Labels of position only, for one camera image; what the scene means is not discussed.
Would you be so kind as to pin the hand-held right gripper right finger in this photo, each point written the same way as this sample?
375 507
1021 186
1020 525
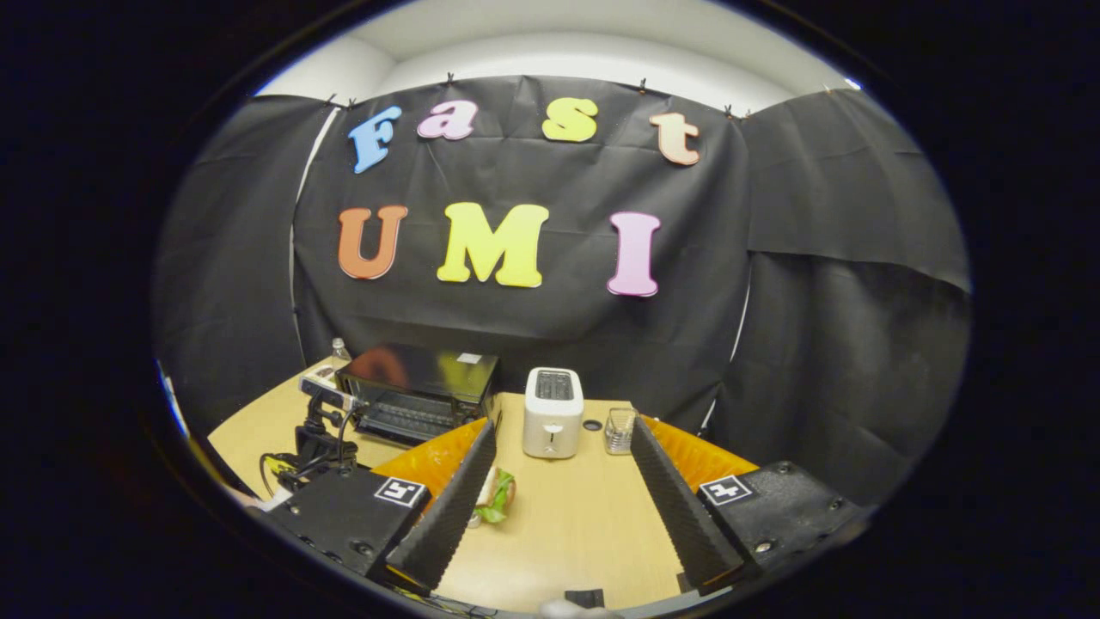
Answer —
683 516

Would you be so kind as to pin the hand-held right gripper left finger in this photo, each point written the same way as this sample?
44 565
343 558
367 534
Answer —
447 516

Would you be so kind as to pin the lettuce sandwich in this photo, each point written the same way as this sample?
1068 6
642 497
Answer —
498 494

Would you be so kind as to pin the black electric oven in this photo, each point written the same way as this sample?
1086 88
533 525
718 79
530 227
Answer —
421 370

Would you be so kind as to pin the clear plastic water bottle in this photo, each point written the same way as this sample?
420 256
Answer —
340 351

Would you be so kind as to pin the white toaster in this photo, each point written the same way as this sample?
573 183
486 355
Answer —
553 430

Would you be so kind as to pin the black backdrop cloth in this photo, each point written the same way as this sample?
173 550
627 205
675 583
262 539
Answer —
559 327

